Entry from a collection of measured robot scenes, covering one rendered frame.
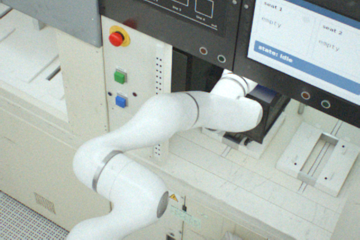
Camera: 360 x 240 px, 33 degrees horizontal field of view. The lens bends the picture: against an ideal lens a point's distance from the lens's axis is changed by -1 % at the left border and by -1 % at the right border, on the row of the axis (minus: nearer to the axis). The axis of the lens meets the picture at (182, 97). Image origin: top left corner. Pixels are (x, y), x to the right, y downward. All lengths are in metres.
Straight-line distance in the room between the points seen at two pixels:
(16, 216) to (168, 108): 1.76
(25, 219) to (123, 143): 1.68
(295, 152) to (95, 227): 0.90
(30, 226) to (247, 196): 1.28
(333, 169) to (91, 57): 0.83
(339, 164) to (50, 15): 1.00
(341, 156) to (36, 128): 1.07
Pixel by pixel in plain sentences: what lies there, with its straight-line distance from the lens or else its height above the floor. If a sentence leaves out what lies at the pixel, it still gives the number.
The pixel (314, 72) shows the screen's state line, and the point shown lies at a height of 1.51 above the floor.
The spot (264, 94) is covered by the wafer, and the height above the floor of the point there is 1.07.
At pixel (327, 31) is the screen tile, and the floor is 1.63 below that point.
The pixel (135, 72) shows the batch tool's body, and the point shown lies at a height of 1.24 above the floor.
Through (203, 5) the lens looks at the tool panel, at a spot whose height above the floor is 1.57.
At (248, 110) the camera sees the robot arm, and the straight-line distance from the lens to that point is 1.56.
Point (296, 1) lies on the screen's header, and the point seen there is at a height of 1.67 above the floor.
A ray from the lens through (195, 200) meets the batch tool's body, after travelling 1.99.
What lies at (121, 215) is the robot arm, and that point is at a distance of 1.28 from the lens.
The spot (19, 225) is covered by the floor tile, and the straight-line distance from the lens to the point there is 2.93.
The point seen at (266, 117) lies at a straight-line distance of 1.84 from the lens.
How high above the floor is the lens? 2.45
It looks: 47 degrees down
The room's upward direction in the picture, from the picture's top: 3 degrees clockwise
